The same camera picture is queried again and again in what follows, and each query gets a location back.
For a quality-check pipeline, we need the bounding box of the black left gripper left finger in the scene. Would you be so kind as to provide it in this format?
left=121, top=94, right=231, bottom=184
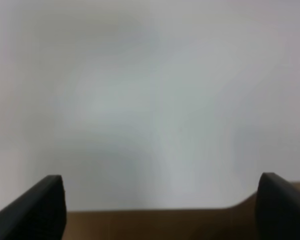
left=0, top=175, right=67, bottom=240

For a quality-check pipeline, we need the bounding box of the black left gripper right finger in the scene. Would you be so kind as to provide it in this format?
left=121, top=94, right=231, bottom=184
left=254, top=173, right=300, bottom=240

